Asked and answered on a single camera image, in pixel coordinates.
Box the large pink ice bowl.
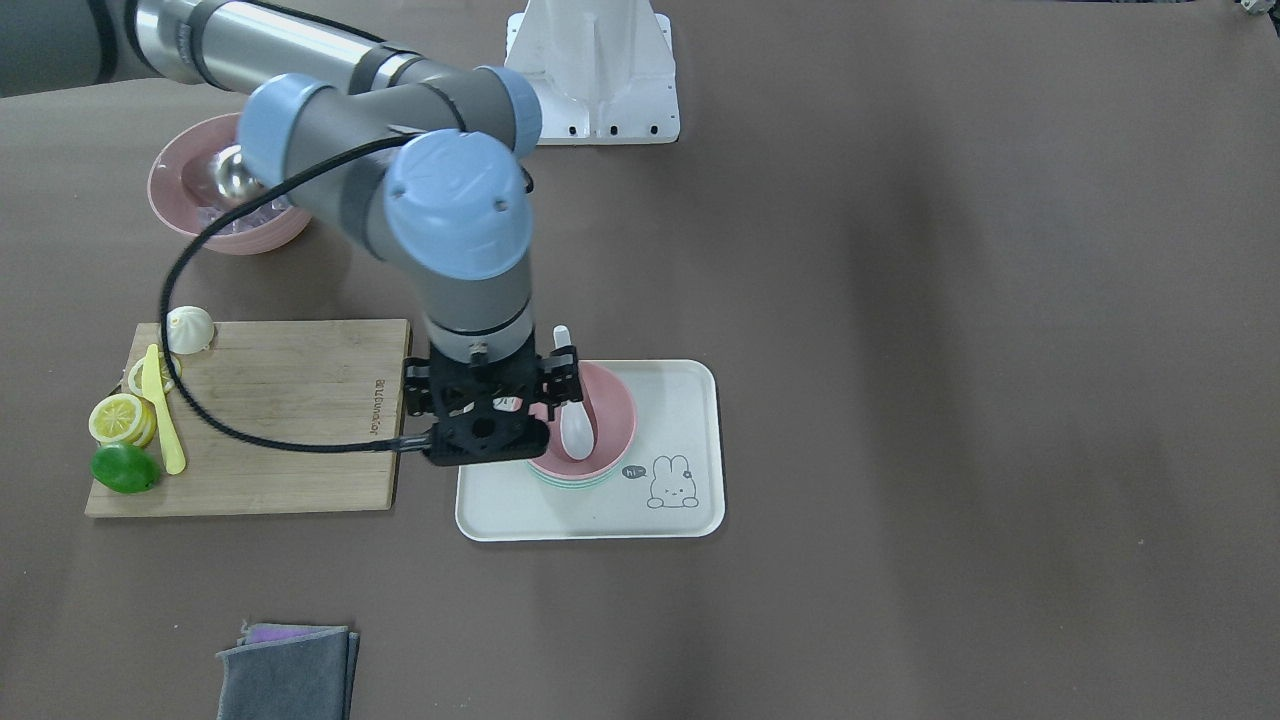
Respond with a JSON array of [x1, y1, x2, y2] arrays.
[[147, 113, 311, 256]]

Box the white ceramic spoon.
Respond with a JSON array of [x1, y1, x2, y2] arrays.
[[552, 325, 596, 462]]

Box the beige rabbit tray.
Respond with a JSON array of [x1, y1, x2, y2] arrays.
[[454, 359, 726, 542]]

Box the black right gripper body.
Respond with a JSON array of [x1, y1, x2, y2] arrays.
[[403, 340, 582, 468]]

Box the lemon slice under knife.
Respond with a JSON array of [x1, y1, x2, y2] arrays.
[[124, 352, 175, 398]]

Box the clear ice cubes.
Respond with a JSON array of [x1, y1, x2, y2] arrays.
[[196, 197, 292, 236]]

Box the grey folded cloth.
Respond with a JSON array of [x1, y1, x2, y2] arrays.
[[216, 628, 361, 719]]

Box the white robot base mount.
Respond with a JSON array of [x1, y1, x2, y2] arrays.
[[504, 1, 682, 146]]

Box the stacked green bowls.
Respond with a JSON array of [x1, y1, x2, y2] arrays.
[[527, 462, 617, 489]]

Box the bamboo cutting board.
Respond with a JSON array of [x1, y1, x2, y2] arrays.
[[84, 319, 411, 518]]

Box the small pink bowl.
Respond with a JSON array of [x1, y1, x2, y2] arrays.
[[529, 363, 637, 479]]

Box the yellow plastic knife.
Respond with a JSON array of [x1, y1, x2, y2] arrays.
[[140, 345, 187, 475]]

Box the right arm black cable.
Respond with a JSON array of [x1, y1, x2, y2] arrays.
[[160, 135, 442, 456]]

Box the lower stacked lemon slice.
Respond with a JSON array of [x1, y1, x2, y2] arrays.
[[131, 397, 157, 448]]

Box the green lime toy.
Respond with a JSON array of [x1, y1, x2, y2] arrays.
[[90, 443, 163, 495]]

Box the metal ice scoop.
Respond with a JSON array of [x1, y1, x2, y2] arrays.
[[207, 143, 266, 210]]

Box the purple cloth under grey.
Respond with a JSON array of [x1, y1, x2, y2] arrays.
[[237, 623, 349, 646]]

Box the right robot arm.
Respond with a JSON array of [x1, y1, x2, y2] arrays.
[[3, 1, 582, 468]]

